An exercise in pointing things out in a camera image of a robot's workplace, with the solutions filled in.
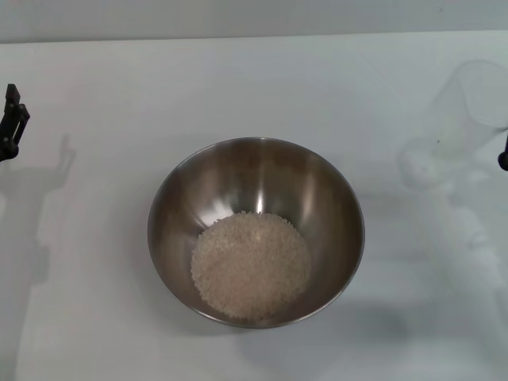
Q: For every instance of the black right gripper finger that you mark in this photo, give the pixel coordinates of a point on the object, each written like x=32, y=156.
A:
x=504, y=156

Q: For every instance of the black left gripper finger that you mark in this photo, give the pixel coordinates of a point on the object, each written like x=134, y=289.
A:
x=12, y=127

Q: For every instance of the clear plastic measuring cup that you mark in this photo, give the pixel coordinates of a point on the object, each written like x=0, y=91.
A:
x=464, y=107

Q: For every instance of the white raw rice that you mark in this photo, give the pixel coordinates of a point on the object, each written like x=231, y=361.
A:
x=252, y=266

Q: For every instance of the stainless steel mixing bowl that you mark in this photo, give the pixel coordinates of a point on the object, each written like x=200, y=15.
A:
x=256, y=198

